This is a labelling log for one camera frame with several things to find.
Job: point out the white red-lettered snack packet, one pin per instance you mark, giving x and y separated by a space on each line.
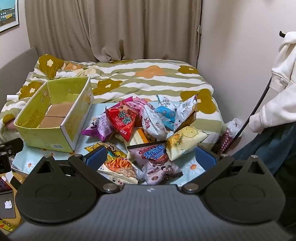
152 125

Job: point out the white hoodie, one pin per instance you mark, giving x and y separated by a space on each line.
282 69

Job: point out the red snack packet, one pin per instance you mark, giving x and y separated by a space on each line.
122 122

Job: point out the crumpled white paper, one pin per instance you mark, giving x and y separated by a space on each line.
8 204

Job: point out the black orange snack packet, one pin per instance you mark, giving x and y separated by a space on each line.
115 163

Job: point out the light blue daisy cloth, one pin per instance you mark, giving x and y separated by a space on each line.
32 151

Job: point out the cream snack packet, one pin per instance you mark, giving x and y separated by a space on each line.
138 138

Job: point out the white barcode snack packet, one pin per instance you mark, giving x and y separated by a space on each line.
185 109

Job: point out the beige curtain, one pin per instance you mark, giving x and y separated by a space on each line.
115 27

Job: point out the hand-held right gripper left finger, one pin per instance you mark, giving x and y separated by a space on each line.
97 156

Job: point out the light blue snack packet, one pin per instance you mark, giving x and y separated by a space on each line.
165 111

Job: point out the pink chocolate snack packet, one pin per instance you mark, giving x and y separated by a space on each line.
157 162

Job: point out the yellow lemon-print snack packet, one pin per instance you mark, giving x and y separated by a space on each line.
182 141

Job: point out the green cardboard box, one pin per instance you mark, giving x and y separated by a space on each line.
41 136

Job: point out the floral striped blanket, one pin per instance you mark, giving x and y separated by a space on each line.
161 83

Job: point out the blue jeans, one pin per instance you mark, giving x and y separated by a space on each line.
272 143

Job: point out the wall poster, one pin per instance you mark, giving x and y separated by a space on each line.
7 14

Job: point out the purple snack packet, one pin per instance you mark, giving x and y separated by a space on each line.
98 127

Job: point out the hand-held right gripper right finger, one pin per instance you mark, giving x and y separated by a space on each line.
205 158

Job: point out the grey headboard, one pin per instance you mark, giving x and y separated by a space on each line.
16 62

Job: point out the pink patterned bag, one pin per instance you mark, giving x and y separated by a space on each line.
227 139

